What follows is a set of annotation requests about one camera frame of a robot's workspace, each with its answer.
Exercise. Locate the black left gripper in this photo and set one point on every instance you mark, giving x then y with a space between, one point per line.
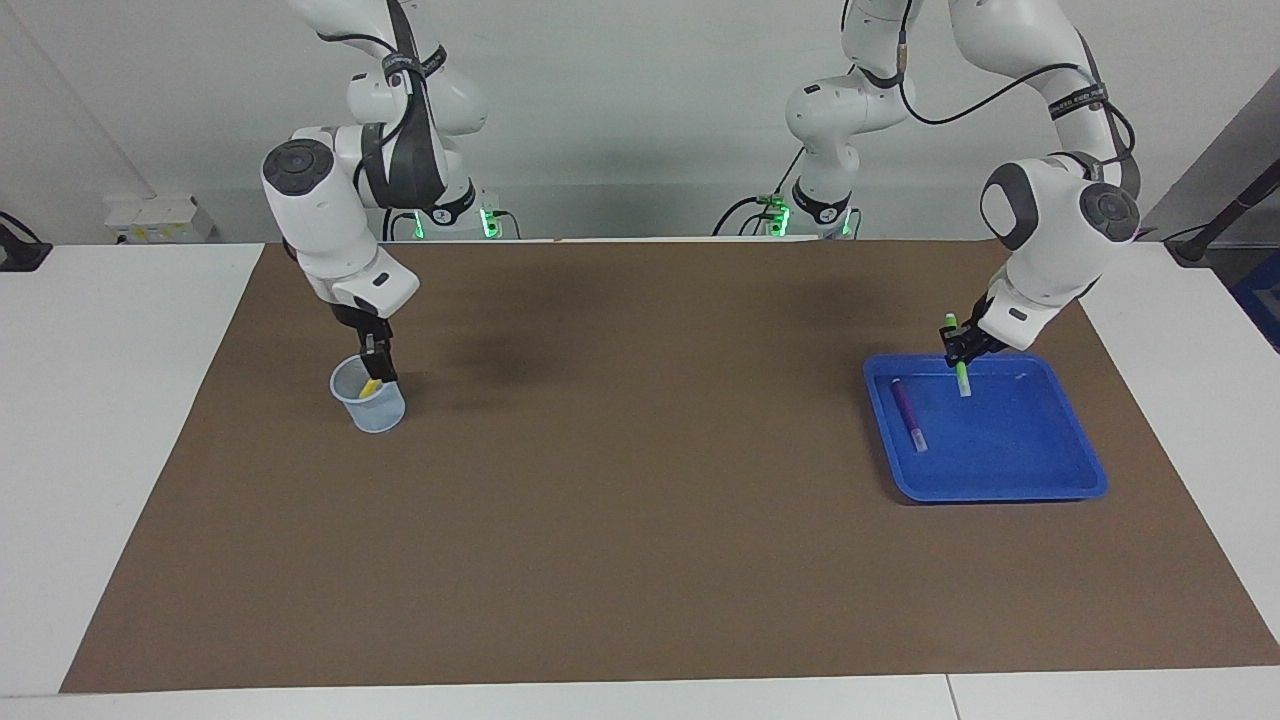
975 340

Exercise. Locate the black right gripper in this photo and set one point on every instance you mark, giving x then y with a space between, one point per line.
365 330

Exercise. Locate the yellow pen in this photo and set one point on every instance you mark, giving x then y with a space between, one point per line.
371 387

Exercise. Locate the green pen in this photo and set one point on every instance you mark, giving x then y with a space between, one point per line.
963 385

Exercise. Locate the purple pen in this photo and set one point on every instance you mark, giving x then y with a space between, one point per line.
908 412

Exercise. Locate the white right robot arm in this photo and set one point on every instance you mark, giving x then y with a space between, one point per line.
320 220

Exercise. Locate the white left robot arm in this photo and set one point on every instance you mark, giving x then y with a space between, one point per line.
1050 240

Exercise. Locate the blue plastic tray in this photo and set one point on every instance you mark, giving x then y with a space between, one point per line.
1010 450

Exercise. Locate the pale blue mesh pen cup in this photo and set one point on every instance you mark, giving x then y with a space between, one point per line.
382 415

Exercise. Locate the white base connector box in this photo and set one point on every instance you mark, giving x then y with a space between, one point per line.
489 215
775 215

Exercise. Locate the white power strip box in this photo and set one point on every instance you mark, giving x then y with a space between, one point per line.
155 215

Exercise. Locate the brown table mat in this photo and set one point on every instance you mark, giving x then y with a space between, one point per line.
640 500

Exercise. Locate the blue box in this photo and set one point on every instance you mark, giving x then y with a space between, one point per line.
1262 300

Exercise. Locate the black stand leg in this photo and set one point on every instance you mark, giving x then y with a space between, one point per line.
1235 205

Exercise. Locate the black table clamp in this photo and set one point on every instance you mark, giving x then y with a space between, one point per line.
20 250

